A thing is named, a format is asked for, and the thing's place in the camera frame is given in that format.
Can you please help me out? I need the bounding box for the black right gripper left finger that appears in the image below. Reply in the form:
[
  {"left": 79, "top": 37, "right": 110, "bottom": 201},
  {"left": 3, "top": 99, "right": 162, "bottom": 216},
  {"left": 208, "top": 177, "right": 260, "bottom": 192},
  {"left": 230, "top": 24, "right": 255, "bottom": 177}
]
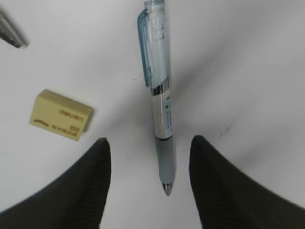
[{"left": 0, "top": 138, "right": 111, "bottom": 229}]

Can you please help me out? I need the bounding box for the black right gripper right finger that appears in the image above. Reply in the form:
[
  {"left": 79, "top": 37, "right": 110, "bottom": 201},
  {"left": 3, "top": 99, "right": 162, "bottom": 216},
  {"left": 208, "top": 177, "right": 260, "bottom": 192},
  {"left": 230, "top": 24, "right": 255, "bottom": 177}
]
[{"left": 189, "top": 135, "right": 305, "bottom": 229}]

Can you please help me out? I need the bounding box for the blue clip pen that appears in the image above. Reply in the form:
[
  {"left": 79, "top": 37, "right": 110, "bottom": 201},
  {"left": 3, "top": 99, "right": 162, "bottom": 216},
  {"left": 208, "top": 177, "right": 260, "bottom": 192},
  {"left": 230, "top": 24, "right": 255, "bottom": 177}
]
[{"left": 137, "top": 0, "right": 174, "bottom": 196}]

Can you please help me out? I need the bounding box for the yellow printed eraser right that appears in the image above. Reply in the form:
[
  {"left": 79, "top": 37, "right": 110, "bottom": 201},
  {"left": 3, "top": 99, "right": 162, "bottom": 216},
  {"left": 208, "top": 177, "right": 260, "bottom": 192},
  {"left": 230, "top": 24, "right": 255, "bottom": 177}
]
[{"left": 30, "top": 89, "right": 93, "bottom": 141}]

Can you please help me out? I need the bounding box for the beige grip pen middle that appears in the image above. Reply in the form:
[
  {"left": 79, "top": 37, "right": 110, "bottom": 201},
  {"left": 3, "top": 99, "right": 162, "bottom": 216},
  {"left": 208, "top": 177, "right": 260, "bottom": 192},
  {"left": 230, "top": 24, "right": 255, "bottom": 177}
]
[{"left": 0, "top": 9, "right": 29, "bottom": 49}]

